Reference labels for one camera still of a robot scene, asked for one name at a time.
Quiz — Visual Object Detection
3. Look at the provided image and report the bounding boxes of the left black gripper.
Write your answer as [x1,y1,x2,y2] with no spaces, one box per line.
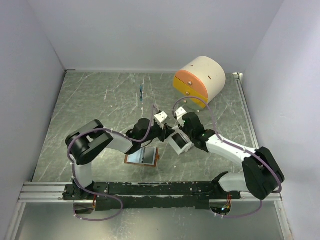
[140,122,176,144]

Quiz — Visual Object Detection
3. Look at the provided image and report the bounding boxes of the white plastic card tray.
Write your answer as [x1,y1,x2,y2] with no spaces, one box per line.
[166,126,194,155]

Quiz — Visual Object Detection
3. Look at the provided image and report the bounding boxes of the brown leather card holder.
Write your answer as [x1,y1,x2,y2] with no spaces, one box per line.
[124,146,160,167]

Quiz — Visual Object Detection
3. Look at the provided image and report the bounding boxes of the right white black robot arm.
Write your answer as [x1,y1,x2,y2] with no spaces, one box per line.
[177,112,285,200]

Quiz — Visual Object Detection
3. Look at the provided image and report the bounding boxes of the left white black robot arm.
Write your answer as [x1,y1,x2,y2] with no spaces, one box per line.
[65,118,174,200]

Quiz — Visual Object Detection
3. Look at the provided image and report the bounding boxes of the blue mark on table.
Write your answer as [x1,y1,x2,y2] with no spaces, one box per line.
[139,85,144,102]

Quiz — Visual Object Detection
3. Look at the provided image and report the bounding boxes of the cream mini drawer cabinet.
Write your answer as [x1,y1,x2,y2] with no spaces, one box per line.
[173,56,226,110]

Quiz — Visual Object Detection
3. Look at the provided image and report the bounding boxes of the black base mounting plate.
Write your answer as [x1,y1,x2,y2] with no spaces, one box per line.
[62,181,241,211]

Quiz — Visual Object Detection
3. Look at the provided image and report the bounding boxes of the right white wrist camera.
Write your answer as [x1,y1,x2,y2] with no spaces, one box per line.
[174,106,187,121]

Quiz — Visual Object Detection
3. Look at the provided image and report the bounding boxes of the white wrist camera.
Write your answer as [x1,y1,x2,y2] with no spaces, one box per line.
[174,106,187,121]
[153,111,168,130]

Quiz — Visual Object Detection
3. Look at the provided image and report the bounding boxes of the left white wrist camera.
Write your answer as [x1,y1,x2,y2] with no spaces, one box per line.
[153,111,168,130]

